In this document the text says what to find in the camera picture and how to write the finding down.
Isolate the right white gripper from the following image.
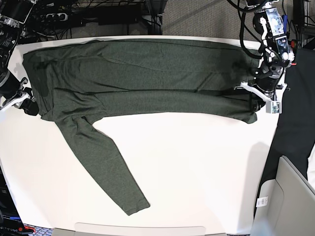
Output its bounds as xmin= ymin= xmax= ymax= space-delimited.
xmin=0 ymin=77 xmax=39 ymax=116

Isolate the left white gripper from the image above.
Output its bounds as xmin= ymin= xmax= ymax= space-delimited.
xmin=234 ymin=80 xmax=290 ymax=112

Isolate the green long-sleeve T-shirt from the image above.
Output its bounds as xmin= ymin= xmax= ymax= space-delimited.
xmin=23 ymin=39 xmax=259 ymax=215

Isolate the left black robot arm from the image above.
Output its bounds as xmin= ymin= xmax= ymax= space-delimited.
xmin=229 ymin=0 xmax=295 ymax=114

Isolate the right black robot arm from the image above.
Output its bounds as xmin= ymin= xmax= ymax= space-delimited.
xmin=0 ymin=0 xmax=39 ymax=116

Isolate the red clamp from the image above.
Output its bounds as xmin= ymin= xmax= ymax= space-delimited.
xmin=289 ymin=40 xmax=298 ymax=66

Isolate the grey plastic bin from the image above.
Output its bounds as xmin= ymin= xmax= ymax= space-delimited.
xmin=250 ymin=156 xmax=315 ymax=236

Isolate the black box lower left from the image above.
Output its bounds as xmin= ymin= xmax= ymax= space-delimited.
xmin=0 ymin=169 xmax=24 ymax=236

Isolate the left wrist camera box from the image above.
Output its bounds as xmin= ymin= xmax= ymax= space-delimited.
xmin=266 ymin=100 xmax=282 ymax=114

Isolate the blue handled tool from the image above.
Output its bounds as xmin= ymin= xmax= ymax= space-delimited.
xmin=282 ymin=14 xmax=287 ymax=33

